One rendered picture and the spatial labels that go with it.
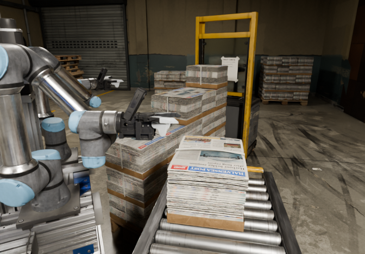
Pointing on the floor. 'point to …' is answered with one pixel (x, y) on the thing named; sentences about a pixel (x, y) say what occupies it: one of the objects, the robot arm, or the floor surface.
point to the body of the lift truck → (231, 132)
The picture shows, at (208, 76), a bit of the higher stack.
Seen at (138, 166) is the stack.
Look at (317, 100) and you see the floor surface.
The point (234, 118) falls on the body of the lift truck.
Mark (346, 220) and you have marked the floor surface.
